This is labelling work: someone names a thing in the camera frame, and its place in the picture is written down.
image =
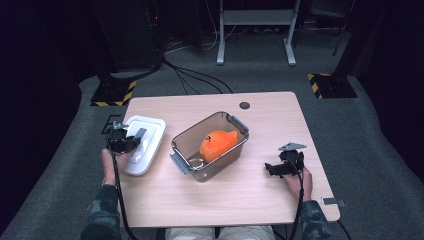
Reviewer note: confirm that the white box lid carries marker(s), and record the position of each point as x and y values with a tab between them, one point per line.
150	143

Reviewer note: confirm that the orange plush toy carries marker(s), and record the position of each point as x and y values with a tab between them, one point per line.
218	145

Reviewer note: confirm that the person's right hand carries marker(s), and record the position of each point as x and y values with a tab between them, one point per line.
301	185

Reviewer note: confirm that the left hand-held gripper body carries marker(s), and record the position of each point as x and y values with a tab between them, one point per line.
118	140

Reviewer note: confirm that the black stand with striped base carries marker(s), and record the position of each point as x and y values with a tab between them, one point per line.
113	91
333	86

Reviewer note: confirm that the transparent brown storage box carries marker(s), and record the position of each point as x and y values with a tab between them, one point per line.
186	140

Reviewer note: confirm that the person's left hand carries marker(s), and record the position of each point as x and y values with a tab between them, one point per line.
111	166

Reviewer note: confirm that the black equipment cabinet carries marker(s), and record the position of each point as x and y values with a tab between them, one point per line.
133	33

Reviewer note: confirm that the white metal stand frame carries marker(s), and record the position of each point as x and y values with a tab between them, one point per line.
255	17

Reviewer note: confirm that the person's legs in beige pants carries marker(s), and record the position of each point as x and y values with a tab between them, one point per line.
246	233

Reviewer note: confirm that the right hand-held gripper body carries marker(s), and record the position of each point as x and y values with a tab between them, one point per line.
291	160

